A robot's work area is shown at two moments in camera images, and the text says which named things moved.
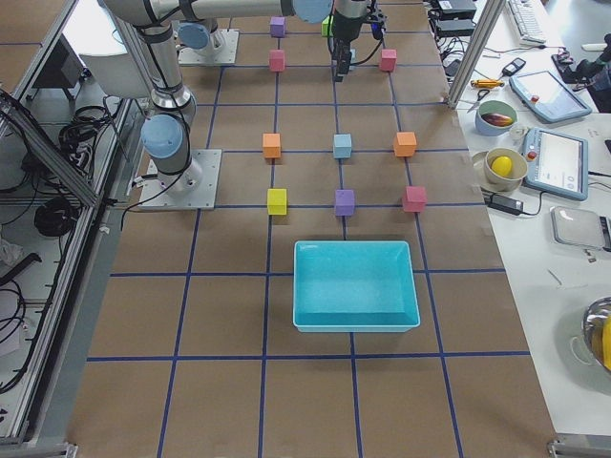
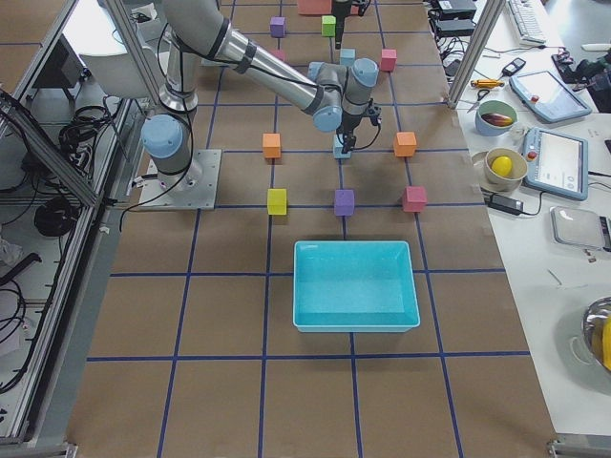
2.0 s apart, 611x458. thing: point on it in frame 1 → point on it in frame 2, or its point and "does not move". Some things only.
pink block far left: x=277 y=60 does not move
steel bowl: x=593 y=322 does not move
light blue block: x=343 y=146 does not move
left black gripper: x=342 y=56 → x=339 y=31
